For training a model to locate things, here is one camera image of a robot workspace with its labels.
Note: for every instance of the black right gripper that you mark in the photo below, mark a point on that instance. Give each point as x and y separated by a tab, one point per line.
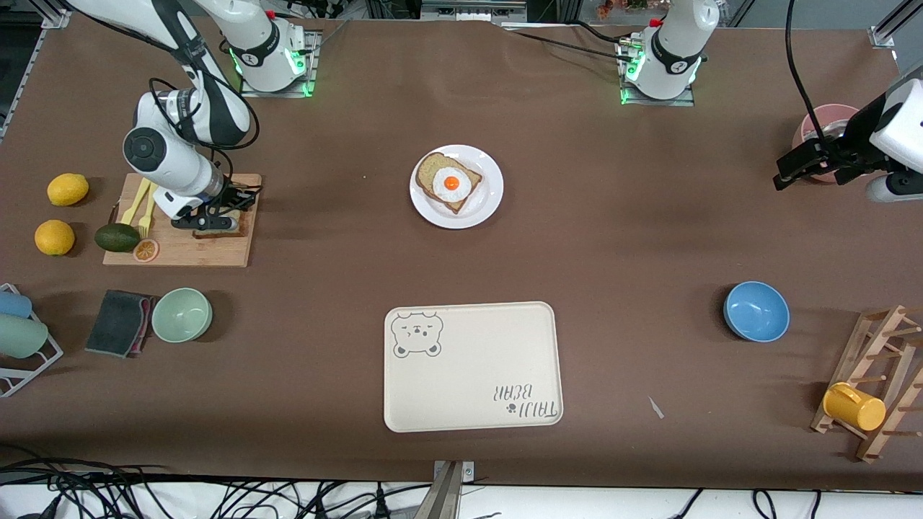
232	196

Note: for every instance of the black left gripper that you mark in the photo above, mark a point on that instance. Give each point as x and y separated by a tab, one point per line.
855	138

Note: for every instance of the brown bread slice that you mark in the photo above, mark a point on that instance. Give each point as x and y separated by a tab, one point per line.
429	169
245	225

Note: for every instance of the fried egg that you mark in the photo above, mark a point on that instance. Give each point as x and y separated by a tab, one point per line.
452	184

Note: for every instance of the round white plate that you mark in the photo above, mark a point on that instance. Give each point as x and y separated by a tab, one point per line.
487	205

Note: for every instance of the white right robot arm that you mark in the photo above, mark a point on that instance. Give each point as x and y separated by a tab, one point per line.
166	155

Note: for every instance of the metal spoon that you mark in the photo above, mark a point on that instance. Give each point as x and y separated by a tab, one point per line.
829	132

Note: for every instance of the pink bowl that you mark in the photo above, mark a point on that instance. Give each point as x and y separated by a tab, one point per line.
829	115

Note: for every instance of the bamboo cutting board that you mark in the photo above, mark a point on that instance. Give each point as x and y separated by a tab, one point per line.
180	252

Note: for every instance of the yellow plastic fork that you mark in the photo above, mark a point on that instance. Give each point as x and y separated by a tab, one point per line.
148	213

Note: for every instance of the yellow plastic knife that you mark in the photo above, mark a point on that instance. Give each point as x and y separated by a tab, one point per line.
135	203

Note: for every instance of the orange slice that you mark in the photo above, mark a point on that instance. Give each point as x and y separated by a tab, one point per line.
146	251

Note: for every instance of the pale green bowl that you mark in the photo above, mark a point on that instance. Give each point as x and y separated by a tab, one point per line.
182	315

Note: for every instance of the dark green avocado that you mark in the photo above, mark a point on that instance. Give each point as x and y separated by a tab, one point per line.
117	238

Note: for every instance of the blue bowl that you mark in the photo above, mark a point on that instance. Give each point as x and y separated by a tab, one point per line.
756	312

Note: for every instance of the yellow lemon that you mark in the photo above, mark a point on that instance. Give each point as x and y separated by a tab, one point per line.
68	189
55	238

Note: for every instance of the dark grey folded cloth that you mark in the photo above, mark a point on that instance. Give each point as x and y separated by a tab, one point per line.
115	324

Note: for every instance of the wooden mug rack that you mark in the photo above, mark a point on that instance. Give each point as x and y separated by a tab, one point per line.
854	346

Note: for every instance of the yellow mug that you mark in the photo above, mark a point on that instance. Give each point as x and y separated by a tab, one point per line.
858	409

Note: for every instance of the light blue cup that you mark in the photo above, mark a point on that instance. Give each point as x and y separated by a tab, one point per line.
14	304

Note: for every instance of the brown table cover sheet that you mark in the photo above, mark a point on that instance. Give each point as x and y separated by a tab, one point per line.
577	252

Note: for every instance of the pale green cup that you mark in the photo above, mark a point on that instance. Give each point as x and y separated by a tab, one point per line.
21	336

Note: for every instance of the cream bear print tray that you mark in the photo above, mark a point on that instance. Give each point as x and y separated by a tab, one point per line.
469	375

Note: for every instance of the small grey paper scrap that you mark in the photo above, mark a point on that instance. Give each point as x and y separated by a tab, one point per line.
655	408

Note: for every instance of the grey metal box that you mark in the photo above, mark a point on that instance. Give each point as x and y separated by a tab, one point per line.
469	11

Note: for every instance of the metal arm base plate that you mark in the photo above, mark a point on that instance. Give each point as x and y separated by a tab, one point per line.
689	99
311	68

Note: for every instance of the aluminium frame profile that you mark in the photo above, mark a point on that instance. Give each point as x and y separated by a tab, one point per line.
894	18

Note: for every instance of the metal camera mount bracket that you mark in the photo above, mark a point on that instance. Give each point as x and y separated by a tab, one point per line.
443	497

